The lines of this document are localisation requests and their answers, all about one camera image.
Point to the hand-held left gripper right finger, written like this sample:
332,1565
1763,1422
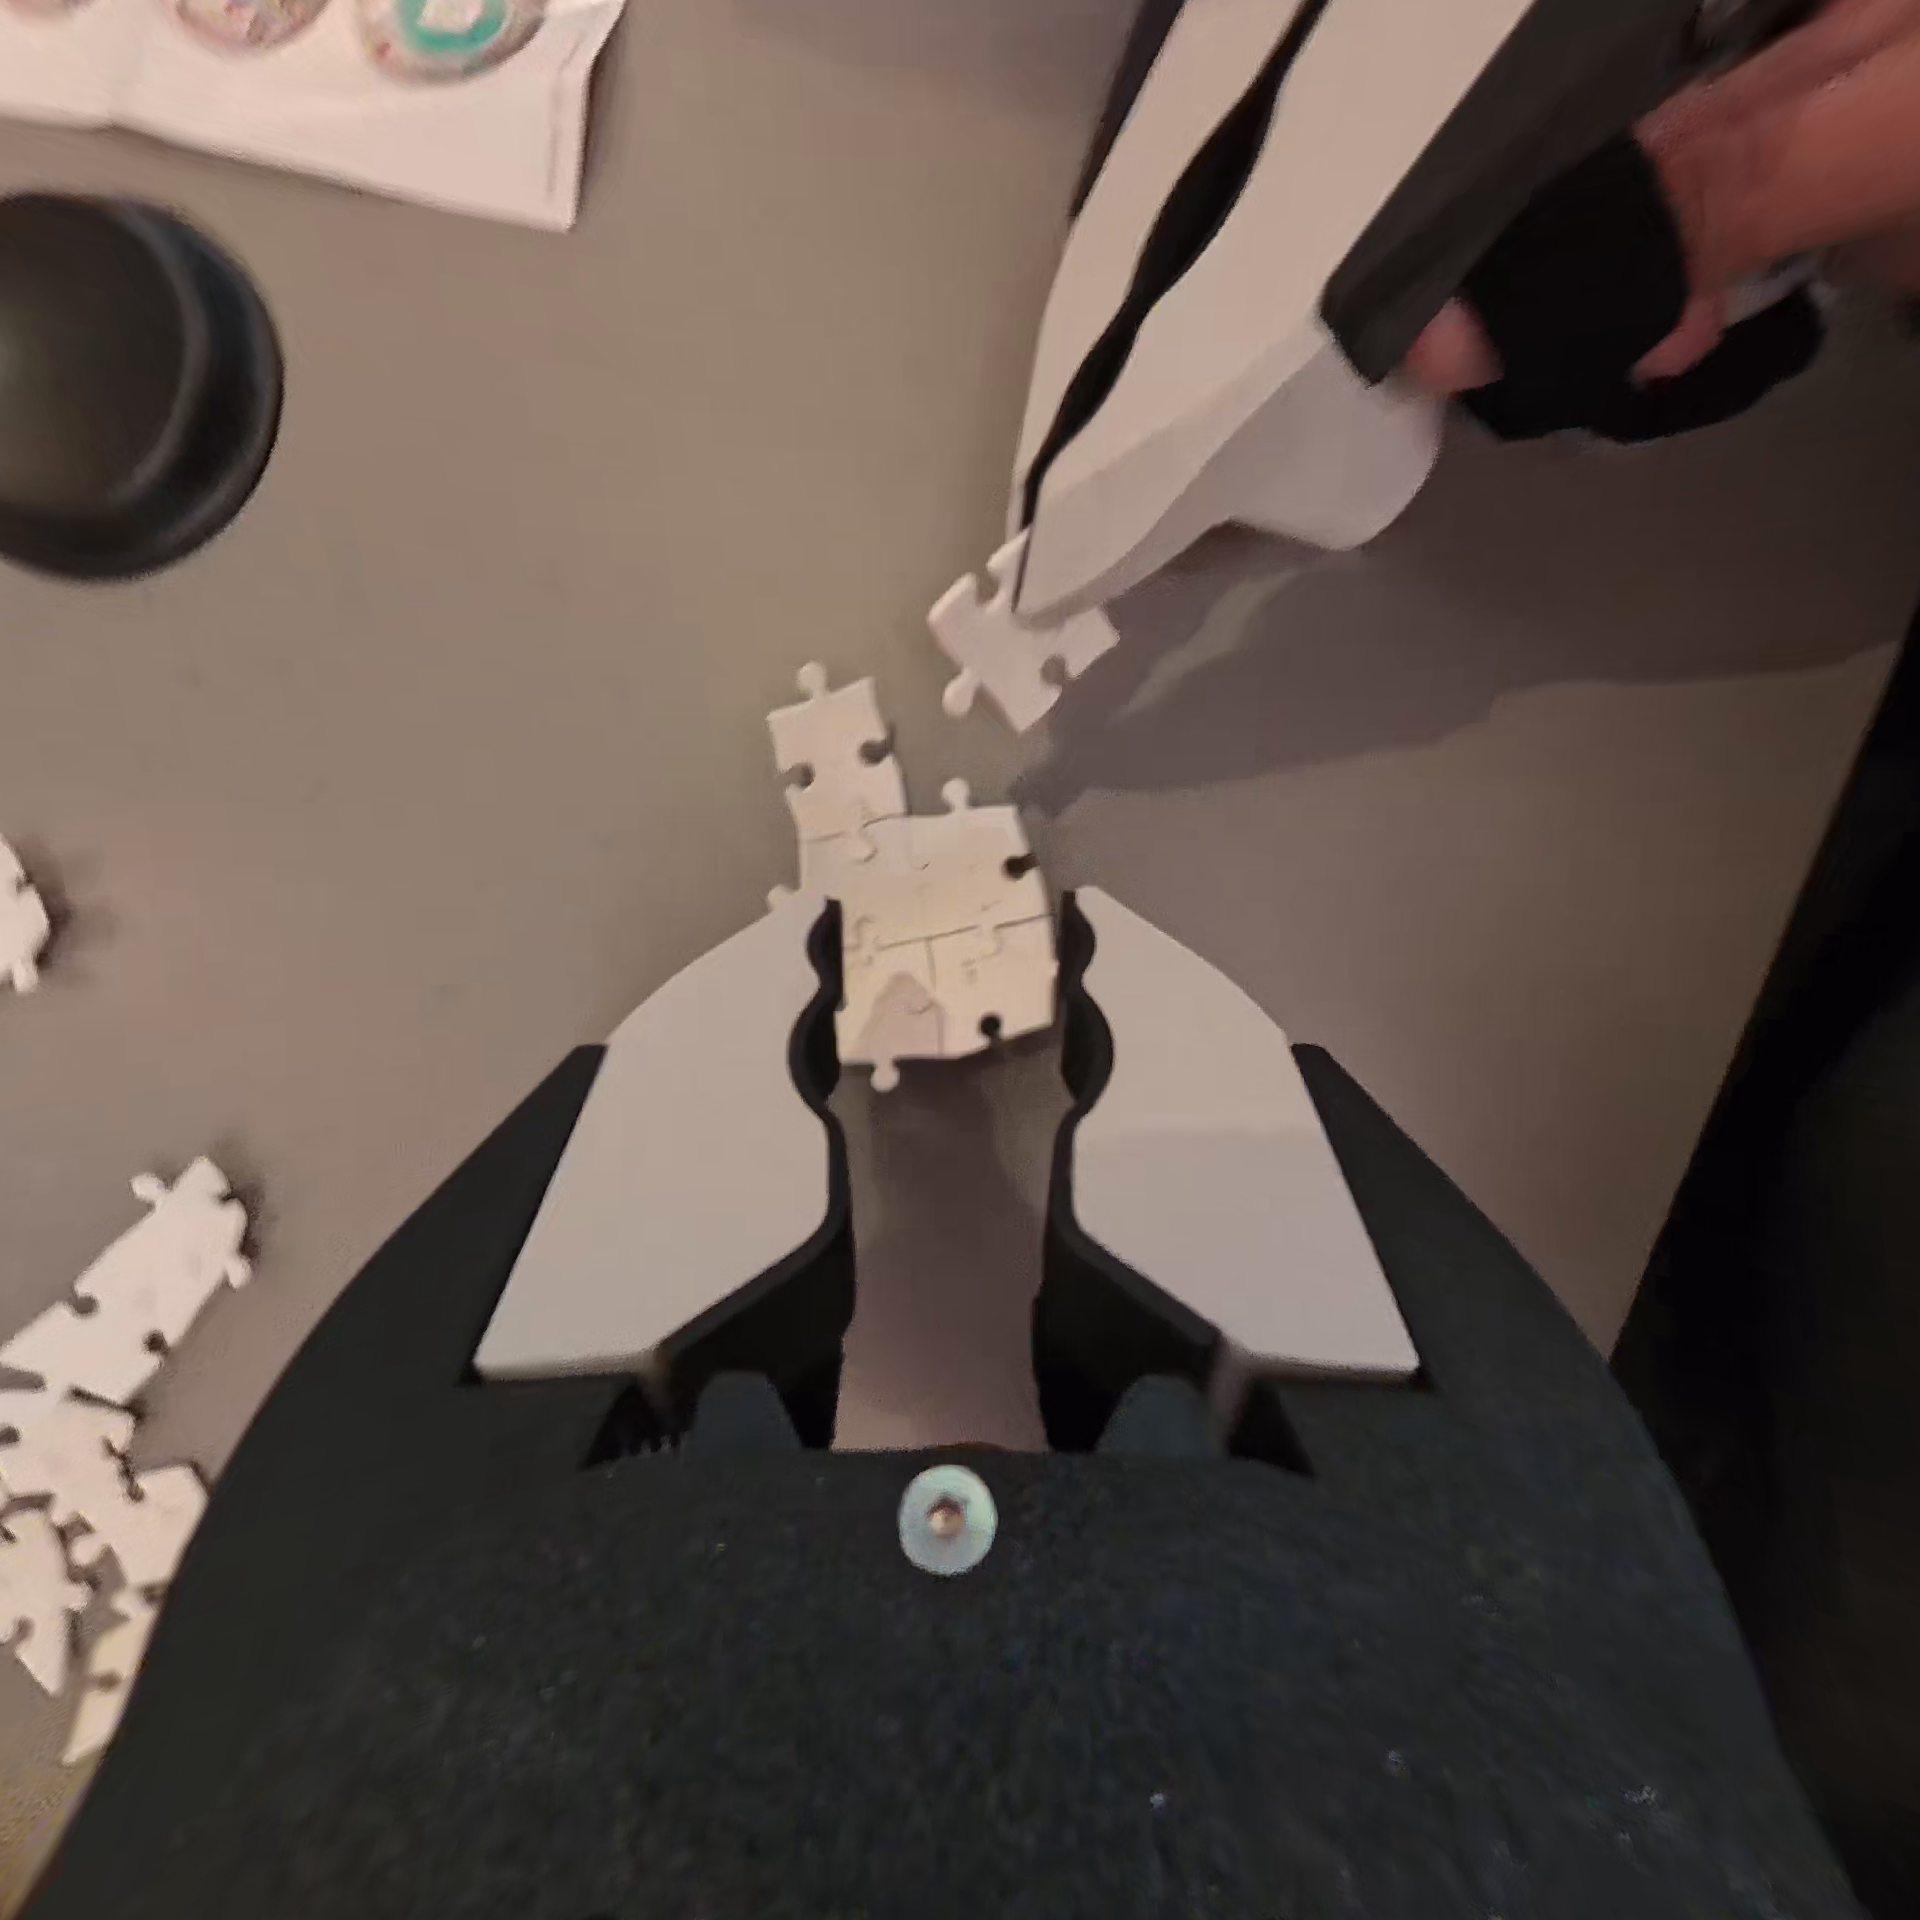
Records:
1231,1185

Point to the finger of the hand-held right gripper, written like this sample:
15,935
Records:
1141,165
1274,300

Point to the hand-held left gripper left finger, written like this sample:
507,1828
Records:
674,1171

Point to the joined white puzzle section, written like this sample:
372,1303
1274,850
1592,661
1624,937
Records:
939,914

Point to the single white puzzle piece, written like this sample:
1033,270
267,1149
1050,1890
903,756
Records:
1021,644

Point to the scattered loose puzzle pieces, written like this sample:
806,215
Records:
105,1351

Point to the person's right hand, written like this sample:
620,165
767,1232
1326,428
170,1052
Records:
1800,150

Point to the white printed instruction sheet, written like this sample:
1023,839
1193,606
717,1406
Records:
301,105

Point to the black round desk grommet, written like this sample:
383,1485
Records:
121,390

